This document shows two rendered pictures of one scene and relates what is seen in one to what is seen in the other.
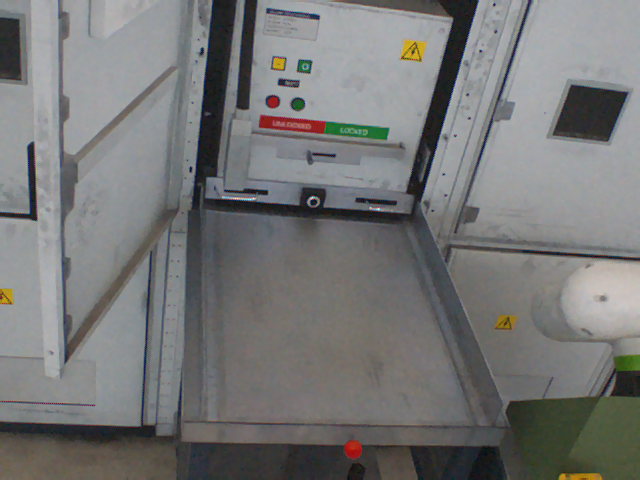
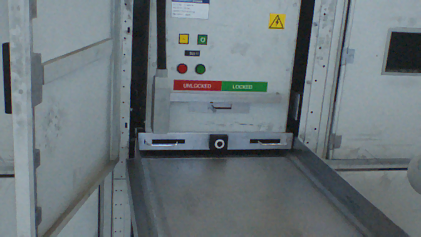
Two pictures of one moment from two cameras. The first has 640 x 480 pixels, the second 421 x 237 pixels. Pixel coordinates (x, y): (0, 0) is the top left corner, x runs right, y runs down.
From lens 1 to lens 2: 0.45 m
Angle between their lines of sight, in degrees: 18
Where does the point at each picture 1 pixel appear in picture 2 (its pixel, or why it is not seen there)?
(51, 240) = (24, 121)
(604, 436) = not seen: outside the picture
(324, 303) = (243, 201)
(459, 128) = (317, 74)
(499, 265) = (363, 182)
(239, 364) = not seen: outside the picture
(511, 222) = (366, 145)
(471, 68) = (319, 27)
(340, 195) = (238, 138)
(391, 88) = (265, 51)
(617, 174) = not seen: outside the picture
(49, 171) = (21, 54)
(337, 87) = (227, 53)
